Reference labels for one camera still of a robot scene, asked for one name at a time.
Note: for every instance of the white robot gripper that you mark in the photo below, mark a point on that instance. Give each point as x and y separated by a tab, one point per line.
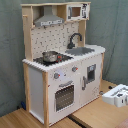
117	96

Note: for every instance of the white microwave door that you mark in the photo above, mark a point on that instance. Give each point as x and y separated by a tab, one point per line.
74	12

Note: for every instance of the wooden toy kitchen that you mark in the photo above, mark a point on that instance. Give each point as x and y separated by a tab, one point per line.
38	78

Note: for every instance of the white fridge door with dispenser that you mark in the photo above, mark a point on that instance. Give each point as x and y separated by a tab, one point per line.
90	79

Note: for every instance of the right red stove knob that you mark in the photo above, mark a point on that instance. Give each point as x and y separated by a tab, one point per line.
74	69

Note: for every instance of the red stove knob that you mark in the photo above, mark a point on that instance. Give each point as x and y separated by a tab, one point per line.
74	69
56	75

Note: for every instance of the white oven door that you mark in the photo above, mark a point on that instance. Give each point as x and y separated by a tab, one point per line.
63	99

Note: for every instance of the grey toy sink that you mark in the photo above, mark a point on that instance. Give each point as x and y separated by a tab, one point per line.
79	51

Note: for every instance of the left red stove knob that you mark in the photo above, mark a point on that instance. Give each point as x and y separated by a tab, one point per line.
56	75

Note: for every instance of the black toy stovetop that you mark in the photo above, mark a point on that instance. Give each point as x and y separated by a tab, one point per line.
60	58

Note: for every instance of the black toy faucet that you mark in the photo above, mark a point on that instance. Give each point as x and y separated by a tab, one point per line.
71	44

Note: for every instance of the silver toy pot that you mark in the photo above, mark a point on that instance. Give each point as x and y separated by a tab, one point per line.
50	56

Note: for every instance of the grey range hood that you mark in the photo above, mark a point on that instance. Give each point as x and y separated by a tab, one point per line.
48	18

